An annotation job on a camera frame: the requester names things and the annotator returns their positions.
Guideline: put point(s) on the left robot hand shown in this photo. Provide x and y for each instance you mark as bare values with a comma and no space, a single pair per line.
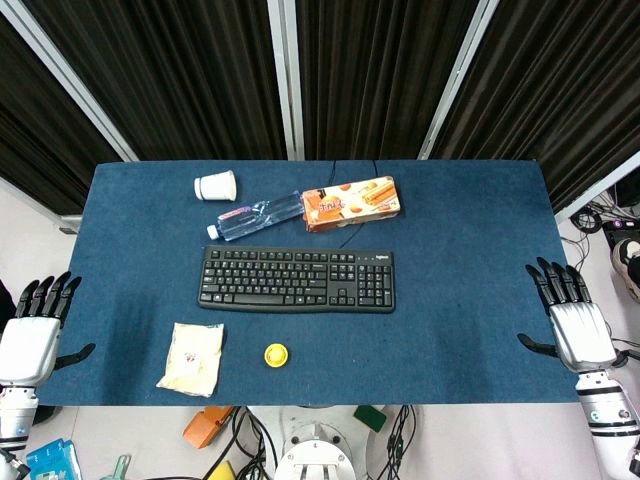
27,345

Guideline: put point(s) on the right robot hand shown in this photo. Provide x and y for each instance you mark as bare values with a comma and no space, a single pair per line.
582,335

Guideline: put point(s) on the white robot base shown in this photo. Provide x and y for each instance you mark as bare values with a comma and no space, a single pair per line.
315,445

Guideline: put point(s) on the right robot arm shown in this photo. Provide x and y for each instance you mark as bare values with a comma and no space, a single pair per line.
607,420

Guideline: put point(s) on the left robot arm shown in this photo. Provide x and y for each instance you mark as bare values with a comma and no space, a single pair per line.
15,415

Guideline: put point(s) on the black computer keyboard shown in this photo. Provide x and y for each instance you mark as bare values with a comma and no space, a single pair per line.
297,280

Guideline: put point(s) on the white black sneaker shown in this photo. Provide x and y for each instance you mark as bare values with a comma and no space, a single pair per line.
627,262

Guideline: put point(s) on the blue packet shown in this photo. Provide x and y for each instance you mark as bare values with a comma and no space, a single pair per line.
52,460

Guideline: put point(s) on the blue table cloth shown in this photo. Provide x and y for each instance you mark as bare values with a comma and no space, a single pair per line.
450,300

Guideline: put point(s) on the teal plastic tool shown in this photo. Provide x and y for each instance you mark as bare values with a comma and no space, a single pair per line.
119,467

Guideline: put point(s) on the pale snack packet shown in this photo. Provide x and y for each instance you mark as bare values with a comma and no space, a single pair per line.
192,357

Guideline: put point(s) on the orange foot pedal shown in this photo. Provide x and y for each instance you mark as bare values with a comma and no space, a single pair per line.
205,425

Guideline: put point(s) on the green block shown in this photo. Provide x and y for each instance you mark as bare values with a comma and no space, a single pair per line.
371,417

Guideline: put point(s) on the yellow block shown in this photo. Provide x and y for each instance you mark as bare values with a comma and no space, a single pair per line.
222,471

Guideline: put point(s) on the white paper cup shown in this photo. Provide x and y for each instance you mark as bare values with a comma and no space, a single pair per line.
216,186

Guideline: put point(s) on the yellow round cap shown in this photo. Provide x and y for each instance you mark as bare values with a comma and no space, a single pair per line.
276,355

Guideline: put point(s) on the clear plastic water bottle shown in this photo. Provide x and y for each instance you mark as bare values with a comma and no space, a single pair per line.
260,216

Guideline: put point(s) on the orange biscuit box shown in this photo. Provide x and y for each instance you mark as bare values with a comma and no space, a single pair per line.
350,202

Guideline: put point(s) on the black curtain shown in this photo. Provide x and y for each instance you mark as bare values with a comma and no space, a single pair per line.
200,75

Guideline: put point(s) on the grey metal frame post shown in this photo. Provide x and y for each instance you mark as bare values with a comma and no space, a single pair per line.
457,80
286,80
75,85

